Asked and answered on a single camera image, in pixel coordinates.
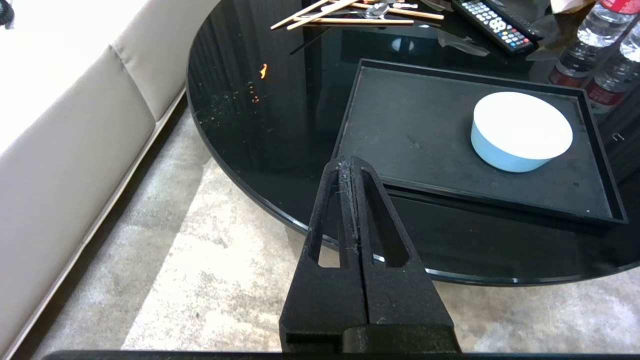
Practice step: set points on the brown paper bag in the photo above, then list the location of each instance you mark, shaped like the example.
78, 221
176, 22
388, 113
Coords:
570, 12

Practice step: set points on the plain black remote control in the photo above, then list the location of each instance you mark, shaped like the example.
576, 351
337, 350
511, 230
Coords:
525, 25

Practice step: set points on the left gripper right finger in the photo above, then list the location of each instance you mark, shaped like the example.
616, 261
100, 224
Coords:
400, 300

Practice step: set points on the black remote with coloured buttons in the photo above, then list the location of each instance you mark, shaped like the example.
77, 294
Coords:
495, 25

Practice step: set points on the light blue bowl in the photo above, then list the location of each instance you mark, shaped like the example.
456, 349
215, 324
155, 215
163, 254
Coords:
520, 125

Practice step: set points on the black rectangular tray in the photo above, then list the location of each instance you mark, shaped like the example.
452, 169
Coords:
425, 140

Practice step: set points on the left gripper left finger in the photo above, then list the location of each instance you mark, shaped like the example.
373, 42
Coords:
325, 300

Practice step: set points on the metal spoon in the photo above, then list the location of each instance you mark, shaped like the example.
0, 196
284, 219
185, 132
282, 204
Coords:
378, 10

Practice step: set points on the wooden chopstick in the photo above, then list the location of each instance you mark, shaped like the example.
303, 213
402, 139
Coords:
300, 14
350, 21
415, 14
320, 15

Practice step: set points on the beige leather sofa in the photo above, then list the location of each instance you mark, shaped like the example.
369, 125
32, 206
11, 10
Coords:
65, 150

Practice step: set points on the clear water bottle red label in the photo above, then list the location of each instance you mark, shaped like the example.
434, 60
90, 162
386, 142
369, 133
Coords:
615, 75
595, 30

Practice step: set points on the small metal clip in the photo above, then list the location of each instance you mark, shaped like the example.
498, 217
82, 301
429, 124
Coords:
618, 136

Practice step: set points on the clear plastic wrapper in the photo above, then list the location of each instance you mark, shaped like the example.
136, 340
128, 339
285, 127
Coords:
460, 42

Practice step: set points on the grey rug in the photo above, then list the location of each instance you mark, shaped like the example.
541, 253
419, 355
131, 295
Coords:
200, 280

